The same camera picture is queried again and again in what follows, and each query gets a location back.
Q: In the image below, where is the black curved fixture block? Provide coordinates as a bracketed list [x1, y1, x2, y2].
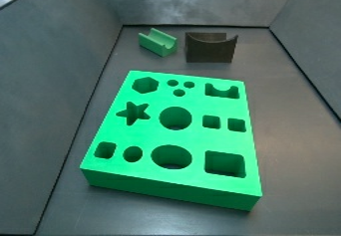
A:
[184, 32, 238, 63]

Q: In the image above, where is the green arch block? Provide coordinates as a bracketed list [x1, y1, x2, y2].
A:
[139, 28, 176, 57]

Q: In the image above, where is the green shape sorter board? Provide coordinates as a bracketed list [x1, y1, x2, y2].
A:
[80, 71, 262, 211]

